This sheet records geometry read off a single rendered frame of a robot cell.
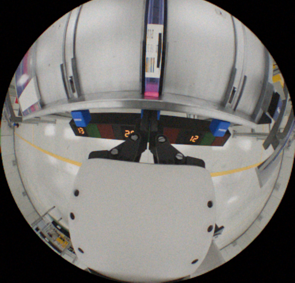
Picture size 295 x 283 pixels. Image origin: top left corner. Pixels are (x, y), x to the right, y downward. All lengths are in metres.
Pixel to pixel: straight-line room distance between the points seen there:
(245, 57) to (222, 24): 0.05
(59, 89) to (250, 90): 0.30
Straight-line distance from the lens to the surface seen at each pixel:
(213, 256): 0.42
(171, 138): 0.18
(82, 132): 0.22
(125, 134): 0.18
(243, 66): 0.16
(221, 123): 0.16
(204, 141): 0.21
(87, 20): 0.16
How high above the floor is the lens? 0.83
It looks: 88 degrees down
